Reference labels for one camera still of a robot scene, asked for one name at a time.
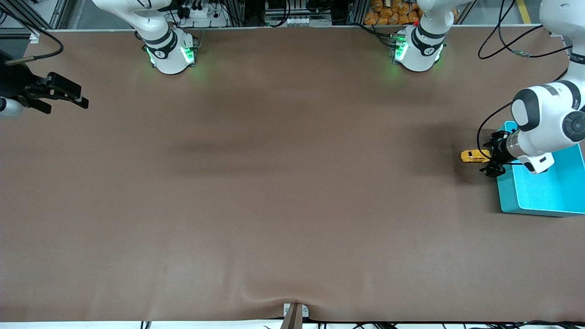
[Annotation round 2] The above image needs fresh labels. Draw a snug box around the yellow toy beetle car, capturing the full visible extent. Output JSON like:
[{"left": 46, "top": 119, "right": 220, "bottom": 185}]
[{"left": 460, "top": 149, "right": 492, "bottom": 164}]

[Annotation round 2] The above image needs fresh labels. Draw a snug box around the teal plastic storage bin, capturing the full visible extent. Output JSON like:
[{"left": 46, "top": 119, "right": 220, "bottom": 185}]
[{"left": 496, "top": 121, "right": 585, "bottom": 218}]

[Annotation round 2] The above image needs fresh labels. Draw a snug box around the white power strip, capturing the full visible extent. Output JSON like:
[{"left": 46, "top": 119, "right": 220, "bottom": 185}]
[{"left": 180, "top": 0, "right": 230, "bottom": 27}]

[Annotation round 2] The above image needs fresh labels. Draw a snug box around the brown table mat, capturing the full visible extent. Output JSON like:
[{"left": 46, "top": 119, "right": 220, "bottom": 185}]
[{"left": 0, "top": 27, "right": 585, "bottom": 323}]

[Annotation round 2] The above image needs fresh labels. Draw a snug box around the black electronics rack unit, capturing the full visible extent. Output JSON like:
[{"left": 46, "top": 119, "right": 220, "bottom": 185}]
[{"left": 264, "top": 0, "right": 349, "bottom": 27}]

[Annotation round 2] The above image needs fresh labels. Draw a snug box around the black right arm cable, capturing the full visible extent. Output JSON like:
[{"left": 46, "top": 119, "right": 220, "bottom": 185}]
[{"left": 4, "top": 18, "right": 64, "bottom": 65}]

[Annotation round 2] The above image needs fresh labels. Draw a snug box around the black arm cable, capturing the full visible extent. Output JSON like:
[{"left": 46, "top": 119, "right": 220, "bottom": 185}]
[
  {"left": 476, "top": 0, "right": 573, "bottom": 159},
  {"left": 4, "top": 18, "right": 64, "bottom": 65}
]

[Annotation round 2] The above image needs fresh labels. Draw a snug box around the aluminium frame profile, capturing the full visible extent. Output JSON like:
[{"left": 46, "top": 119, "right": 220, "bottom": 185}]
[{"left": 0, "top": 0, "right": 70, "bottom": 39}]

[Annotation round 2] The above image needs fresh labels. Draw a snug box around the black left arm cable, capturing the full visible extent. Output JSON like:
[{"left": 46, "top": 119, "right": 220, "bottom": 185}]
[{"left": 476, "top": 0, "right": 573, "bottom": 159}]

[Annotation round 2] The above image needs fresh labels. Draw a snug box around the metal clamp bracket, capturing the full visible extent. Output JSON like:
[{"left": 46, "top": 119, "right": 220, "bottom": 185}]
[{"left": 283, "top": 303, "right": 309, "bottom": 318}]

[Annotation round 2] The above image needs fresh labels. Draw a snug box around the brown camera post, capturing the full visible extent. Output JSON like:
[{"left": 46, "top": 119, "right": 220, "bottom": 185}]
[{"left": 280, "top": 304, "right": 304, "bottom": 329}]

